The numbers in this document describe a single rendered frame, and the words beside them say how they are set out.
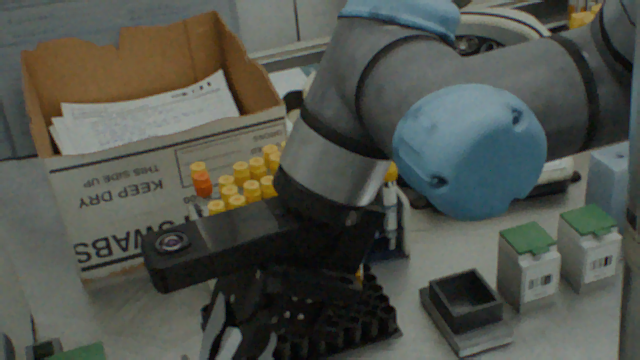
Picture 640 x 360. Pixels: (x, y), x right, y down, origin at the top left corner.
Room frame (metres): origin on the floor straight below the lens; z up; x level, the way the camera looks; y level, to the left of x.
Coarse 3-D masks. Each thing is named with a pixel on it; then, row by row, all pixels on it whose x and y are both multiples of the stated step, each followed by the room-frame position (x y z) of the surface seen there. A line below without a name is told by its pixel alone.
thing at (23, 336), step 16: (0, 240) 0.64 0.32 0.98; (0, 256) 0.61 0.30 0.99; (0, 272) 0.58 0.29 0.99; (0, 288) 0.55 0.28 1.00; (16, 288) 0.63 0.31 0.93; (0, 304) 0.53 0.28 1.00; (16, 304) 0.60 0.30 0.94; (0, 320) 0.50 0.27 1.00; (16, 320) 0.57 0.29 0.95; (0, 336) 0.48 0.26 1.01; (16, 336) 0.54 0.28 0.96; (32, 336) 0.62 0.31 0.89; (0, 352) 0.46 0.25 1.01; (16, 352) 0.51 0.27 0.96; (32, 352) 0.55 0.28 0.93
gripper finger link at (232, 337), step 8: (232, 328) 0.49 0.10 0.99; (224, 336) 0.49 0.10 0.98; (232, 336) 0.49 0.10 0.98; (240, 336) 0.48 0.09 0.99; (272, 336) 0.49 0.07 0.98; (224, 344) 0.49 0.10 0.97; (232, 344) 0.48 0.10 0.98; (272, 344) 0.49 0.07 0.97; (224, 352) 0.48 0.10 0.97; (232, 352) 0.47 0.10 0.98; (264, 352) 0.49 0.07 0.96; (272, 352) 0.49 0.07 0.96
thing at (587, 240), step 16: (576, 208) 0.68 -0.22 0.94; (592, 208) 0.67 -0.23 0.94; (560, 224) 0.67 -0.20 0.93; (576, 224) 0.65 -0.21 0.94; (592, 224) 0.65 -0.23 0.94; (608, 224) 0.65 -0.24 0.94; (560, 240) 0.66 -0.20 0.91; (576, 240) 0.64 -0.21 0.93; (592, 240) 0.64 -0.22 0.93; (608, 240) 0.64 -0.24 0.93; (576, 256) 0.64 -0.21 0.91; (592, 256) 0.63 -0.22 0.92; (608, 256) 0.64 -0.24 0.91; (560, 272) 0.66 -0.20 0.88; (576, 272) 0.64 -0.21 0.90; (592, 272) 0.63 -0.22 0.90; (608, 272) 0.64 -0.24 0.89; (576, 288) 0.63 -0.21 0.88; (592, 288) 0.63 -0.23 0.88
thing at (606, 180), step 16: (624, 144) 0.73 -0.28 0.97; (592, 160) 0.72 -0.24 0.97; (608, 160) 0.71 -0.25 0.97; (624, 160) 0.70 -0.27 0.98; (592, 176) 0.72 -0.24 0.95; (608, 176) 0.69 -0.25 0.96; (624, 176) 0.69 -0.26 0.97; (592, 192) 0.71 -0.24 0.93; (608, 192) 0.69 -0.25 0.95; (624, 192) 0.69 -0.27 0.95; (608, 208) 0.69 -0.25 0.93; (624, 208) 0.69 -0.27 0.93
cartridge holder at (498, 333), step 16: (464, 272) 0.63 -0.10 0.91; (432, 288) 0.61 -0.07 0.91; (448, 288) 0.62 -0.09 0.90; (464, 288) 0.63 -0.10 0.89; (480, 288) 0.62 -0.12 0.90; (432, 304) 0.61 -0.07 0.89; (448, 304) 0.59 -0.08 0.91; (464, 304) 0.61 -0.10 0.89; (480, 304) 0.61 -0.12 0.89; (496, 304) 0.58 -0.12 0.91; (448, 320) 0.58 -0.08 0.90; (464, 320) 0.57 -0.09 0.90; (480, 320) 0.58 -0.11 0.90; (496, 320) 0.58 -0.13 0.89; (448, 336) 0.57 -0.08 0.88; (464, 336) 0.57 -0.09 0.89; (480, 336) 0.56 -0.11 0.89; (496, 336) 0.56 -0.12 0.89; (512, 336) 0.57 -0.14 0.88; (464, 352) 0.55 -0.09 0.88
